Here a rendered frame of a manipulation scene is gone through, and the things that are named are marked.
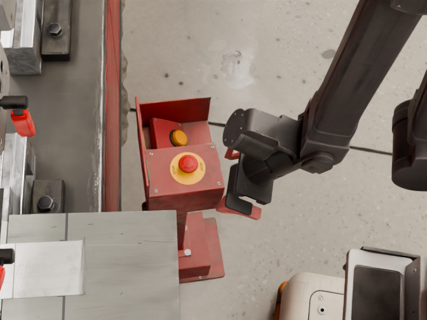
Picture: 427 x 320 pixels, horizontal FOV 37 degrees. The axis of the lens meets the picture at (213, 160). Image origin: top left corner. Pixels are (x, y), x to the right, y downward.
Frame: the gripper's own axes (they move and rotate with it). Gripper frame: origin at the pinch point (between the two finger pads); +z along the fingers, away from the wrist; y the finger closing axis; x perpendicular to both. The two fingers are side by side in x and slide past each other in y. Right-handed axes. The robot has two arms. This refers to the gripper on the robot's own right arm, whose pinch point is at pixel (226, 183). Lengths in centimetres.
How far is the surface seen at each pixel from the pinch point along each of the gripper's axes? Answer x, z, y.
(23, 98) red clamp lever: -36.5, -9.9, 3.9
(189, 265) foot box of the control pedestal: 36, 80, -9
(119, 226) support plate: -14.2, 6.8, 10.6
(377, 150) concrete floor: 94, 64, -64
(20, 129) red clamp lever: -34.7, -3.3, 5.2
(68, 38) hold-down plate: -26.9, 24.1, -28.9
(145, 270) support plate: -9.3, 4.3, 16.8
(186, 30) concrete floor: 28, 98, -100
